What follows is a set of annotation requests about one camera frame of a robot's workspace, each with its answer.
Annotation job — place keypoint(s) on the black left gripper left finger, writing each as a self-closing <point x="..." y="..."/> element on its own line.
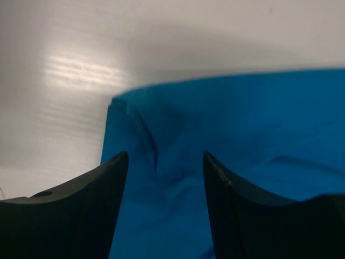
<point x="76" y="219"/>

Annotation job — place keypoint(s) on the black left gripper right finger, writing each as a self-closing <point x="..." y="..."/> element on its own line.
<point x="249" y="222"/>

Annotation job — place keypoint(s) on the blue t shirt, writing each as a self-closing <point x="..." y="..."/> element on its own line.
<point x="282" y="131"/>

